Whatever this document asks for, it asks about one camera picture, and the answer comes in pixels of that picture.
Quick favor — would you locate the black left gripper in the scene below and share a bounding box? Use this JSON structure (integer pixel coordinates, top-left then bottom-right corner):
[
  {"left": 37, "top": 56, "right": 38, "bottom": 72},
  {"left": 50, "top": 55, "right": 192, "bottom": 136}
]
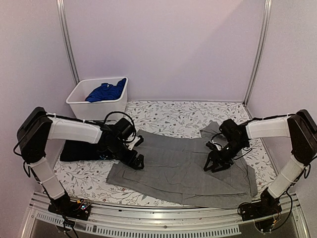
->
[{"left": 106, "top": 138, "right": 145, "bottom": 170}]

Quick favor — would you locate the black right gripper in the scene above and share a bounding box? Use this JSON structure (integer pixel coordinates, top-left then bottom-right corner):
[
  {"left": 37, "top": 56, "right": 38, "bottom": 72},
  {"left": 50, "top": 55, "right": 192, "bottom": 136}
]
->
[{"left": 204, "top": 139, "right": 248, "bottom": 172}]

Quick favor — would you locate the grey garment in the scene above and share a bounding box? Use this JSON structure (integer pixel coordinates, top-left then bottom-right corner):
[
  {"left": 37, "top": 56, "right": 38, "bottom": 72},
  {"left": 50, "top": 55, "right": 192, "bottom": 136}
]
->
[{"left": 106, "top": 121, "right": 258, "bottom": 209}]

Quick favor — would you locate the black t-shirt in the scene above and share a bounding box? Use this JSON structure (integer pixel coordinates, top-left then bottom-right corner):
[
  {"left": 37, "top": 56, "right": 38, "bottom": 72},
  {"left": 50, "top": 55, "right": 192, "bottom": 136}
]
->
[{"left": 59, "top": 140, "right": 116, "bottom": 162}]

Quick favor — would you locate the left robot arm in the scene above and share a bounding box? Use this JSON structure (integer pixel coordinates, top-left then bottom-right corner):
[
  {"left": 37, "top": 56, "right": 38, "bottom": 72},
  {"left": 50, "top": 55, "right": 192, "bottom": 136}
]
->
[{"left": 13, "top": 107, "right": 144, "bottom": 215}]

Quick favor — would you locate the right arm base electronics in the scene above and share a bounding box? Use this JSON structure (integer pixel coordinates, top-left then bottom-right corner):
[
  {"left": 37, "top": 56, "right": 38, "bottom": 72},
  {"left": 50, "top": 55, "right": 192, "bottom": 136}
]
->
[{"left": 237, "top": 202, "right": 282, "bottom": 234}]

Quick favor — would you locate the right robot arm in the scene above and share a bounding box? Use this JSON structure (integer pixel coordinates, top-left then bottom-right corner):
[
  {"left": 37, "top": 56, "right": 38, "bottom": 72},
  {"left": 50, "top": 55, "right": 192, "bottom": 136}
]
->
[{"left": 204, "top": 109, "right": 317, "bottom": 216}]

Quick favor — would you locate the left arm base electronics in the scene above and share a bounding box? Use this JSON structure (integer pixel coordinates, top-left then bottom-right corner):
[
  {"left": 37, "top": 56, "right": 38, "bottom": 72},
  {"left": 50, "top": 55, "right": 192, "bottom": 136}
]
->
[{"left": 48, "top": 198, "right": 91, "bottom": 221}]

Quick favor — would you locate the white plastic laundry bin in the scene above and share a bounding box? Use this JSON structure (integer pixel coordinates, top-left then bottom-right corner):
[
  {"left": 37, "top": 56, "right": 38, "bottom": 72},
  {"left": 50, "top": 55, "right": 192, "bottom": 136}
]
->
[{"left": 66, "top": 77, "right": 128, "bottom": 120}]

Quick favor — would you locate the floral tablecloth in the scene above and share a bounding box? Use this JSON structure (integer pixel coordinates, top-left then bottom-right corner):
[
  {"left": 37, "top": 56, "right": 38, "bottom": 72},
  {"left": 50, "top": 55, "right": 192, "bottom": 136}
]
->
[{"left": 53, "top": 101, "right": 276, "bottom": 207}]

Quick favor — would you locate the blue garment in bin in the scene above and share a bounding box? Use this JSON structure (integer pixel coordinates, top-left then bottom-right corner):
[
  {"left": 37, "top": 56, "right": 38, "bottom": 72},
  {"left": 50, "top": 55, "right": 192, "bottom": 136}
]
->
[{"left": 85, "top": 78, "right": 127, "bottom": 103}]

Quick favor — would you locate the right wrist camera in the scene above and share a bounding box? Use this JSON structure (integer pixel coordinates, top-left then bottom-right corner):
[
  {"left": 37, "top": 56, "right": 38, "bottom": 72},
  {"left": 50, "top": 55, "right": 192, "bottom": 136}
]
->
[{"left": 219, "top": 119, "right": 241, "bottom": 142}]

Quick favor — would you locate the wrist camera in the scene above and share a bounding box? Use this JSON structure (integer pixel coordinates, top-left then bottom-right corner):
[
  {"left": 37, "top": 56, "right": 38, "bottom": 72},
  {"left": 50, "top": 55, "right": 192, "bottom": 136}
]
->
[
  {"left": 219, "top": 119, "right": 241, "bottom": 142},
  {"left": 115, "top": 118, "right": 144, "bottom": 150}
]

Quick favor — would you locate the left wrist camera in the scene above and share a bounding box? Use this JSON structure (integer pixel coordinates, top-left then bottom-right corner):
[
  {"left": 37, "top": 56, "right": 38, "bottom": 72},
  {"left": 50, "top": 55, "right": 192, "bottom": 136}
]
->
[{"left": 115, "top": 118, "right": 144, "bottom": 150}]

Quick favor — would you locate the aluminium front rail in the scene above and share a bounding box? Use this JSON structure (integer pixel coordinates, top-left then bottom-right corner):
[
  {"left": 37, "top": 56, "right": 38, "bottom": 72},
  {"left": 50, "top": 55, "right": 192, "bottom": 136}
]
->
[{"left": 21, "top": 192, "right": 311, "bottom": 238}]

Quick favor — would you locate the right aluminium frame post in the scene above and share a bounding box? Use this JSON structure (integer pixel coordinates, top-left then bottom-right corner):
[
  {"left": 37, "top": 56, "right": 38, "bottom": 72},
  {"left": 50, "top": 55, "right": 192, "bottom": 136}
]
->
[{"left": 243, "top": 0, "right": 272, "bottom": 107}]

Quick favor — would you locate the aluminium frame post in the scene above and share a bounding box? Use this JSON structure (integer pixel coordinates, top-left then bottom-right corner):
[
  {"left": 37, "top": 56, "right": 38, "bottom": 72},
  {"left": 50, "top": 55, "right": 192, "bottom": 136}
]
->
[
  {"left": 56, "top": 0, "right": 80, "bottom": 85},
  {"left": 243, "top": 0, "right": 272, "bottom": 107}
]

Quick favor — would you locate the left aluminium frame post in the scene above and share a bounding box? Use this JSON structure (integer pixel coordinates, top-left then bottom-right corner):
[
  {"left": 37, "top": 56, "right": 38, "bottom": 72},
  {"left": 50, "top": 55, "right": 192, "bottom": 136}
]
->
[{"left": 56, "top": 0, "right": 80, "bottom": 85}]

